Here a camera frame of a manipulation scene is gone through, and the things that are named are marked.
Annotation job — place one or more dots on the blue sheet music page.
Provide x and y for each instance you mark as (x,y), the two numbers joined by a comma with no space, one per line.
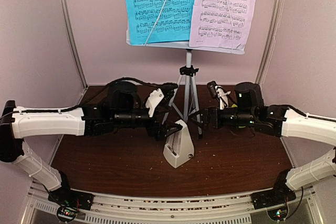
(152,21)

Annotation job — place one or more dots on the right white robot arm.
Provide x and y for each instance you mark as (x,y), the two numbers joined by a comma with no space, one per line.
(276,120)

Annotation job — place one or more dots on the right aluminium frame post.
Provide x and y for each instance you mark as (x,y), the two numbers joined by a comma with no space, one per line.
(270,41)

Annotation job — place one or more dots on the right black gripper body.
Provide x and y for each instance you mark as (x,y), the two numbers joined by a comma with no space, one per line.
(213,110)

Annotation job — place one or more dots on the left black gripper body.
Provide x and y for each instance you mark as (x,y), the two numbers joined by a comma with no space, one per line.
(153,130)

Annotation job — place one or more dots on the front aluminium rail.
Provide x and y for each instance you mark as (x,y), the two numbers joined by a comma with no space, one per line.
(231,208)

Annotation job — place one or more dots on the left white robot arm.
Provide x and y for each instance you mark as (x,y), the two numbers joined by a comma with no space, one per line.
(129,104)

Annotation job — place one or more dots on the white metronome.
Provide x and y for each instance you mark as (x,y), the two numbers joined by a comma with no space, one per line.
(179,148)

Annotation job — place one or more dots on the white perforated music stand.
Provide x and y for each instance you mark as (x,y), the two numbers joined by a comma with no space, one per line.
(187,74)

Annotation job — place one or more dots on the lilac sheet music page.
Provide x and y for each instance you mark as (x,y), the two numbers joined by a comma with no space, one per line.
(221,24)

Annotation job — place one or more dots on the left aluminium frame post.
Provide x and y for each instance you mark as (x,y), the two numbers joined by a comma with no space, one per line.
(72,43)

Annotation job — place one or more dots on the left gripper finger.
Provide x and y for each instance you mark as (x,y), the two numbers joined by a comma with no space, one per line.
(172,128)
(163,114)

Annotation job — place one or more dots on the aluminium frame post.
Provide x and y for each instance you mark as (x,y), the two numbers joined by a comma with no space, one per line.
(72,43)
(270,41)

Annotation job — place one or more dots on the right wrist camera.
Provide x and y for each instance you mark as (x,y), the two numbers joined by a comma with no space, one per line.
(217,92)

